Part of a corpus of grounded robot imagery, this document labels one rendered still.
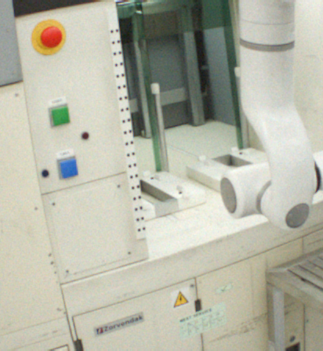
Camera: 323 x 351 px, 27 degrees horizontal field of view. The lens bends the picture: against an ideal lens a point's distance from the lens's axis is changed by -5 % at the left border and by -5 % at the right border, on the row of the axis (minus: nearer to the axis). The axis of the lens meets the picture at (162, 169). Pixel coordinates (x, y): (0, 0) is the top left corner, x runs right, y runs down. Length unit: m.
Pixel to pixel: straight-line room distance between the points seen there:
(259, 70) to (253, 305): 0.70
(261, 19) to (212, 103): 1.40
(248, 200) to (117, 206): 0.32
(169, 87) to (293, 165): 1.34
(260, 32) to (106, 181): 0.47
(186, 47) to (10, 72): 1.18
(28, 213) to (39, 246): 0.07
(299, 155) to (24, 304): 0.61
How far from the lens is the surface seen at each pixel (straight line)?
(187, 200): 1.67
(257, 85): 1.09
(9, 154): 1.27
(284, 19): 1.06
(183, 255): 1.47
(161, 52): 2.36
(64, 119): 1.28
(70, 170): 1.30
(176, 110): 2.41
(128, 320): 1.47
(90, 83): 1.30
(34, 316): 1.38
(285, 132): 1.09
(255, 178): 1.16
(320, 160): 1.24
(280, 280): 1.53
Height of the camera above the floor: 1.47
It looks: 18 degrees down
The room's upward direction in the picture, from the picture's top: 7 degrees counter-clockwise
